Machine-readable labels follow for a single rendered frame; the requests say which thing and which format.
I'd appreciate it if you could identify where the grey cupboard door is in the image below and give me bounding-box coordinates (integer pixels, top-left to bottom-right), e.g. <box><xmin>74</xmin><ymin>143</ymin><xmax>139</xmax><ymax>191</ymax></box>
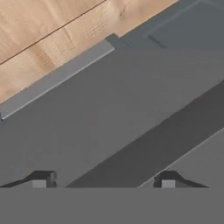
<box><xmin>120</xmin><ymin>0</ymin><xmax>224</xmax><ymax>51</ymax></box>

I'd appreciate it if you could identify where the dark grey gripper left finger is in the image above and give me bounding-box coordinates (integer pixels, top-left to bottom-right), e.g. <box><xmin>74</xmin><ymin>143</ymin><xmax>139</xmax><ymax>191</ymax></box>
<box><xmin>0</xmin><ymin>170</ymin><xmax>58</xmax><ymax>188</ymax></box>

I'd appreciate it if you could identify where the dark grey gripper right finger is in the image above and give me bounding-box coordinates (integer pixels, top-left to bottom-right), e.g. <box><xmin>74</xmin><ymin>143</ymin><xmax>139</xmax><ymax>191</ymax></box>
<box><xmin>153</xmin><ymin>170</ymin><xmax>210</xmax><ymax>188</ymax></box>

